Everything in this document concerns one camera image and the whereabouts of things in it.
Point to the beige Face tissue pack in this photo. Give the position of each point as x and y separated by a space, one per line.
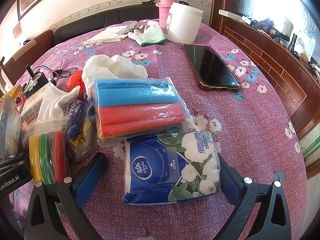
32 105

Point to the blue white patterned bag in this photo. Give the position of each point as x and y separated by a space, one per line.
80 133

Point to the blue red foam sheets bag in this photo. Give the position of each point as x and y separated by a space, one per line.
126 108

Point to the white green work glove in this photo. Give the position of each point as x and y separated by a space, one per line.
151 35

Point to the open paper notebook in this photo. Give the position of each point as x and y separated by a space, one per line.
107 35

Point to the wooden brick pattern cabinet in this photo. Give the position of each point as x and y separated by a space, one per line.
296 87

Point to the blue floral Vinda tissue pack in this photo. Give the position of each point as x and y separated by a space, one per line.
170 168

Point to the black leather sofa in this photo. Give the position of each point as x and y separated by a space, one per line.
144 11

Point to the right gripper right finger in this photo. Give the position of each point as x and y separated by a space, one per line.
272 220

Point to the colourful foam sheets zip bag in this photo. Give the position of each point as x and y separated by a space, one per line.
48 162

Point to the red plastic bag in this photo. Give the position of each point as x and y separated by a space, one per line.
76 80

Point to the white plastic bag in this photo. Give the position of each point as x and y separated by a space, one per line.
54 101

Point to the black round device with cables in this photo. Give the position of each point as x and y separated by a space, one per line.
37 78

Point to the brown armchair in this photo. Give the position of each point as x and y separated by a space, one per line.
28 54

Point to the white fluffy cloth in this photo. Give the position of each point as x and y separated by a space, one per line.
105 67

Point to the black smartphone gold case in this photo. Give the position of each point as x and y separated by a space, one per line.
210 71

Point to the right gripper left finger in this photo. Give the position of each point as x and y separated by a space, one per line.
43 220

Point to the pink thermos bottle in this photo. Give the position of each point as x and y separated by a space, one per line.
164 7

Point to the purple floral tablecloth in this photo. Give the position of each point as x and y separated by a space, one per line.
251 129

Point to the yellow cardboard tray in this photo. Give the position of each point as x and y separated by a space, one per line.
8 99

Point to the white plastic jar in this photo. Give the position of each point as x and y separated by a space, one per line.
183 23

